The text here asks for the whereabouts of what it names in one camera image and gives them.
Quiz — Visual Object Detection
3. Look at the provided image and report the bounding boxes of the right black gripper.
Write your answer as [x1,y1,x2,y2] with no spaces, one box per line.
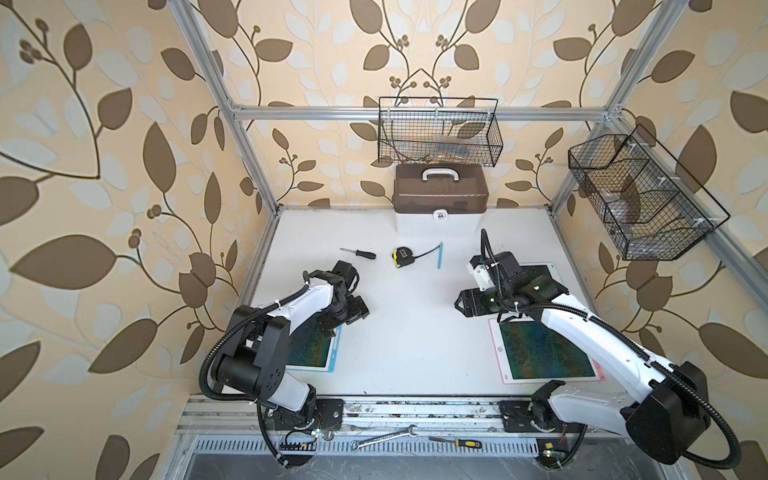
[453,287,511,316]

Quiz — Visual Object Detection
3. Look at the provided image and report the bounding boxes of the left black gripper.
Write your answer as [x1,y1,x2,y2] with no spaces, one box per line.
[318,294,370,337]

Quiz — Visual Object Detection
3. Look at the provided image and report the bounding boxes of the pink writing tablet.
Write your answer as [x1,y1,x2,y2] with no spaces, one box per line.
[488,318,605,385]

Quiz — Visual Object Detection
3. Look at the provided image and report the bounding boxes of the blue writing tablet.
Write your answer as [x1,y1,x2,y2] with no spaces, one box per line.
[286,320,342,373]
[521,262,562,283]

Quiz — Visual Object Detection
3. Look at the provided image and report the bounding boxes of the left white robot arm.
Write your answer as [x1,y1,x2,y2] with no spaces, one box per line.
[199,261,369,423]

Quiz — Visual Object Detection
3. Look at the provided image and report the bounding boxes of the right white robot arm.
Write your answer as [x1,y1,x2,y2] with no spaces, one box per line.
[455,252,712,465]

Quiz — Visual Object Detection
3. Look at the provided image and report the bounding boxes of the small black screwdriver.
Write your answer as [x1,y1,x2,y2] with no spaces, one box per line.
[341,248,377,260]

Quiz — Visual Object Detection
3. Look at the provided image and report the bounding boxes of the black yellow tape measure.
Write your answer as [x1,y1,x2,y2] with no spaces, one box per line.
[392,244,442,268]

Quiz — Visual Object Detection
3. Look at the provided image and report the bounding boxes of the brown white toolbox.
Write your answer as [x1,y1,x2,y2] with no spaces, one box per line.
[392,164,489,235]

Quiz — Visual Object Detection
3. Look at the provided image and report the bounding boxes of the silver wrench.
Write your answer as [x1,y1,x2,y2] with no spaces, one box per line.
[351,424,418,451]

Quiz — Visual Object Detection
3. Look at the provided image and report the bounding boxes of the yellow black screwdriver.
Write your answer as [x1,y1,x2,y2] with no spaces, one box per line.
[428,436,483,450]

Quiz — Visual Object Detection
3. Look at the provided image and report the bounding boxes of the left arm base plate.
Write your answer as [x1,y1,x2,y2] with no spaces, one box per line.
[271,398,345,431]

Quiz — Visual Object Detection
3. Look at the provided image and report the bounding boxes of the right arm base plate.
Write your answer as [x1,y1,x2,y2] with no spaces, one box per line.
[498,398,581,435]

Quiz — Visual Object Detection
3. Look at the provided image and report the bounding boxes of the right wire basket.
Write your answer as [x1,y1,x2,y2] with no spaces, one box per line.
[568,124,730,261]

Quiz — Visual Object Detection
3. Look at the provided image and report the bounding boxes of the wire basket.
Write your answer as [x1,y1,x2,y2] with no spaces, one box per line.
[377,96,504,167]
[568,124,730,261]

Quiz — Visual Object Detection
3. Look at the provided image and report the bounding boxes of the back wire basket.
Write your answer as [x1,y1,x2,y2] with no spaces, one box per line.
[377,96,504,167]

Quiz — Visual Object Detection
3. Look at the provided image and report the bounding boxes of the aluminium front rail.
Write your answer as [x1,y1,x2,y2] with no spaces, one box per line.
[175,393,673,438]

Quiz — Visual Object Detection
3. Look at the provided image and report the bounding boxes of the right black corrugated cable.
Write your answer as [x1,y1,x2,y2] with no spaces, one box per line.
[479,227,743,472]

